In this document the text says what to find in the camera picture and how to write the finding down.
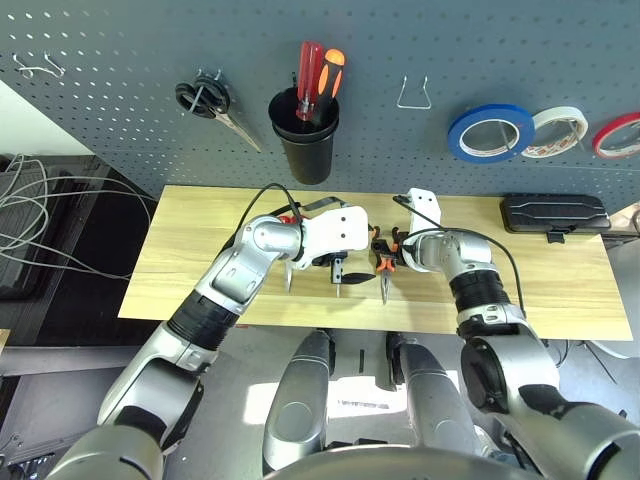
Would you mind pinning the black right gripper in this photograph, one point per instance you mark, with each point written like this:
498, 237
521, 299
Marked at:
403, 250

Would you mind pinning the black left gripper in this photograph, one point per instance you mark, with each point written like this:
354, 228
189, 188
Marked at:
322, 261

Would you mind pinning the orange black pliers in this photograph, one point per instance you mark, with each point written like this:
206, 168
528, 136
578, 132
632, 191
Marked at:
385, 262

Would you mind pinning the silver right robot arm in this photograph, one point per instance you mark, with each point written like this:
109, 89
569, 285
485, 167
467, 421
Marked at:
475, 255

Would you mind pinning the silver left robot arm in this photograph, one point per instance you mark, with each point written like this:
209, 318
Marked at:
235, 275

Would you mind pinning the grey metal pegboard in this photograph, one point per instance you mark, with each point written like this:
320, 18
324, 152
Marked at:
375, 40

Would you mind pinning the black plastic cup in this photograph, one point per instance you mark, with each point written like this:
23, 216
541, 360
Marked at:
307, 160

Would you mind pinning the black plastic tool case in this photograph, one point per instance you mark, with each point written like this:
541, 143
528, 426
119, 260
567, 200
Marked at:
550, 212

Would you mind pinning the silver right robot leg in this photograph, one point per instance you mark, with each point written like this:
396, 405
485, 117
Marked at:
430, 400

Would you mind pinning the silver robot leg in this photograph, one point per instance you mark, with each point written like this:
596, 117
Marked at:
430, 400
295, 400

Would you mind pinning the white floor label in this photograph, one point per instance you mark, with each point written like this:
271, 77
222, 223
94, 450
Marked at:
365, 403

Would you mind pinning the silver left robot leg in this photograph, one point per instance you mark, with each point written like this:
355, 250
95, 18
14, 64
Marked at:
295, 400

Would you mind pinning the blue tape roll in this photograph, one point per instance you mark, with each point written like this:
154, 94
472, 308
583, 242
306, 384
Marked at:
500, 110

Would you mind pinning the metal scissors peg hook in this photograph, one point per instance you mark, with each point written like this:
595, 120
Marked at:
218, 76

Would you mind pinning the white tape roll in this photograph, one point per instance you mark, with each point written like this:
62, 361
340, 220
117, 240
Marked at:
555, 114

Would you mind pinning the silver robot torso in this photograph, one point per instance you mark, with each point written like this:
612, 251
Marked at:
400, 467

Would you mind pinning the red tape roll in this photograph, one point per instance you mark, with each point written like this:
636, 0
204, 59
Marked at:
607, 127

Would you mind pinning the black side cabinet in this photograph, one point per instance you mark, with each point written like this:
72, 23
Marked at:
75, 310

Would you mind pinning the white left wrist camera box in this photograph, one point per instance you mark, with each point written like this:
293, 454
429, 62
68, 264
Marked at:
340, 230

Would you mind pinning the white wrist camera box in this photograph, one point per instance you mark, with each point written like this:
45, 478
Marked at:
340, 230
425, 205

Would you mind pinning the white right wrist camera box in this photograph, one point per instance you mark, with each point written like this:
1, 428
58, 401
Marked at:
425, 205

